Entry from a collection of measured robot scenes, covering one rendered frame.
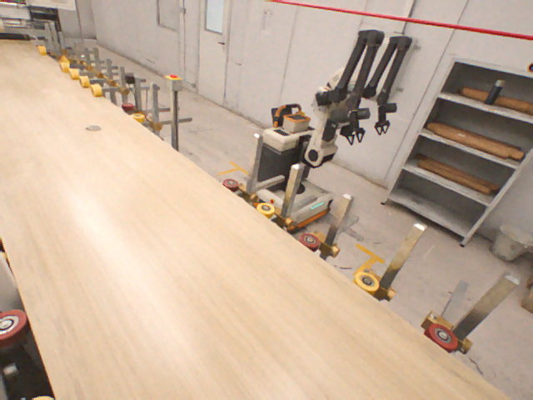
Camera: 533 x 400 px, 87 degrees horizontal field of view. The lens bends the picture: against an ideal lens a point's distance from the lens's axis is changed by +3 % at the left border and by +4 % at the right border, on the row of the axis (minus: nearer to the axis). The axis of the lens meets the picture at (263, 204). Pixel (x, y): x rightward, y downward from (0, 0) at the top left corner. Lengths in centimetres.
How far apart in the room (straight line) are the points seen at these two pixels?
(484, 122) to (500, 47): 64
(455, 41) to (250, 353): 338
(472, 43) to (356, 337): 314
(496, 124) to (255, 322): 314
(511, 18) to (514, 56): 31
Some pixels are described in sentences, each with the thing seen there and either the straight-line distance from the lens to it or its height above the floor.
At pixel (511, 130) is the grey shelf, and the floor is 107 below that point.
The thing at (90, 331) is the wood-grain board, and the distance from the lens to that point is 86.
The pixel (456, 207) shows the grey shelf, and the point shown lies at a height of 18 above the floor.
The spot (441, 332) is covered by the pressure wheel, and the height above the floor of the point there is 91.
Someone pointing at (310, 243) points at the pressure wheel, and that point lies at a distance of 109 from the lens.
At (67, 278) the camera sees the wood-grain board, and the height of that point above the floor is 90.
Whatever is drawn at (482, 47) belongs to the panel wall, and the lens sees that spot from 359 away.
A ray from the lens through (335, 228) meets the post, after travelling 113.
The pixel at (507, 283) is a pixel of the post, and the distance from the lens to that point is 101.
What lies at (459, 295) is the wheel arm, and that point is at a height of 85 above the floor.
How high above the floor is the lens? 160
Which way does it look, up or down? 34 degrees down
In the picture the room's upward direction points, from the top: 11 degrees clockwise
